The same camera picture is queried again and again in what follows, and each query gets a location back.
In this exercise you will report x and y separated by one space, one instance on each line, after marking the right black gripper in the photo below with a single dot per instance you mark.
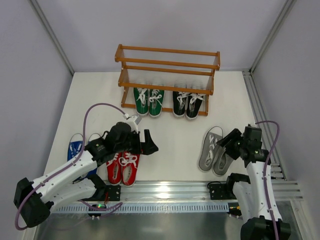
235 144

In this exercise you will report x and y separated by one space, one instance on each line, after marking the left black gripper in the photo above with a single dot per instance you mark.
141 142

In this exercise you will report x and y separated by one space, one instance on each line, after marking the grey sneaker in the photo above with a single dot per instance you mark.
209 148
221 162

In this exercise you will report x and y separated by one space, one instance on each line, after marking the green sneaker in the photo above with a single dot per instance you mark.
156 99
141 100

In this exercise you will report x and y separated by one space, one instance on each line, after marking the black sneaker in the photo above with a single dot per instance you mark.
194 103
179 100

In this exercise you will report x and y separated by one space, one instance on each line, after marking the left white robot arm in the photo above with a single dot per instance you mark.
36 199

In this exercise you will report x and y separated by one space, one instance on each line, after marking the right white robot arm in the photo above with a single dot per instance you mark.
253 190

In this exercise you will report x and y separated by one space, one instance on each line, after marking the wooden shoe shelf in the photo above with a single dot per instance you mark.
169 70

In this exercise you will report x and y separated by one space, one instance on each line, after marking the right red sneaker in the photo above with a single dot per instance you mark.
129 167

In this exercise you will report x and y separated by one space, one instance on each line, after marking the red sneaker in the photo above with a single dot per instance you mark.
114 170
129 167

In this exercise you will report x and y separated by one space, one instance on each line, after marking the left red sneaker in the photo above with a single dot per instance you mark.
114 170

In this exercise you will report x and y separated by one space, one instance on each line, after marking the right blue sneaker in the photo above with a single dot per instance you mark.
92 137

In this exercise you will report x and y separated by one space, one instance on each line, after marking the blue sneaker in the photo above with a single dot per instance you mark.
92 137
74 146

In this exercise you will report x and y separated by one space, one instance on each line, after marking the left blue sneaker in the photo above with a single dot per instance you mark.
74 146

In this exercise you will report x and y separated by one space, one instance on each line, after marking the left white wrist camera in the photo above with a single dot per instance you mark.
132 121

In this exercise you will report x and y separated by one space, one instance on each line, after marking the aluminium right side rail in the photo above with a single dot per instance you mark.
268 129

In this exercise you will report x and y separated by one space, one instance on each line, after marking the aluminium rail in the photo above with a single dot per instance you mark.
185 191
268 129

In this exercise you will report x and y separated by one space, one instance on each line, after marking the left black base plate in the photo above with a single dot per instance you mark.
112 193

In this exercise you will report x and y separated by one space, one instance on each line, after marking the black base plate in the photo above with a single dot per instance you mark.
112 193
220 191

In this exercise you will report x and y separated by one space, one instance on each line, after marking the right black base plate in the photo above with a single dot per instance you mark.
220 191

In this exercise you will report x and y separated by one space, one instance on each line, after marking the aluminium front rail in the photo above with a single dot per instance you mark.
185 191

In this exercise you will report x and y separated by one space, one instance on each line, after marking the slotted grey cable duct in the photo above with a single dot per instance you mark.
151 208

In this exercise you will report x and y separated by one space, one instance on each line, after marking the right aluminium corner post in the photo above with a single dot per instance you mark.
279 21

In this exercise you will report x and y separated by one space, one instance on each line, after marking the aluminium corner post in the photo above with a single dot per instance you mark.
279 21
51 34

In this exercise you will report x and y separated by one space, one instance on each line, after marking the left aluminium corner post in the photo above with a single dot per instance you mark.
51 34

